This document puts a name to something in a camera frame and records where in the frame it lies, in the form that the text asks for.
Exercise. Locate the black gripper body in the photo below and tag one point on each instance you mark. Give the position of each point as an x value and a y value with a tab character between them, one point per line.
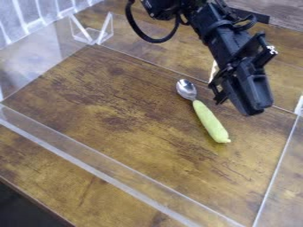
222	31

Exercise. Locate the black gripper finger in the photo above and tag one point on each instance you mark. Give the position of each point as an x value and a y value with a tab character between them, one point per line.
249	90

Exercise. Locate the green handled metal spoon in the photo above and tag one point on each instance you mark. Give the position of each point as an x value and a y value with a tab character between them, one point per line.
213	125

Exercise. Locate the clear acrylic corner bracket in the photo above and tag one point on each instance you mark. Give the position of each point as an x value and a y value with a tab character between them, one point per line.
90	35

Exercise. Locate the clear acrylic enclosure wall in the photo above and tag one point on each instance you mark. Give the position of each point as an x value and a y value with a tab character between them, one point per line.
104	144

